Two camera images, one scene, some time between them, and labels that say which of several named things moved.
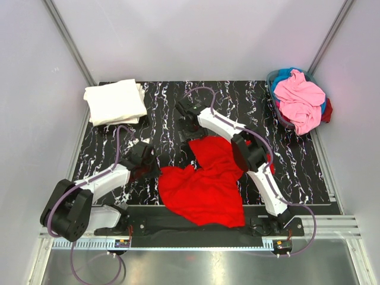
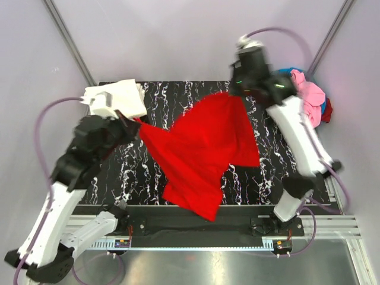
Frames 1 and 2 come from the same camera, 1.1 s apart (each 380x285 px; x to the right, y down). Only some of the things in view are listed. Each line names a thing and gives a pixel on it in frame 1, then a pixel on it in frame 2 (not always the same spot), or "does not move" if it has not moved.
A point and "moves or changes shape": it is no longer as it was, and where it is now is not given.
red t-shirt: x=210 y=194 moves or changes shape
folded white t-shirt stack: x=118 y=103 does not move
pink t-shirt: x=300 y=102 does not move
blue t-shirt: x=278 y=75 does not move
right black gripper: x=201 y=132 to x=234 y=91
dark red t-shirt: x=326 y=114 does not move
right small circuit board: x=283 y=244 does not move
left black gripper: x=156 y=171 to x=132 y=128
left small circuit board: x=122 y=243 does not move
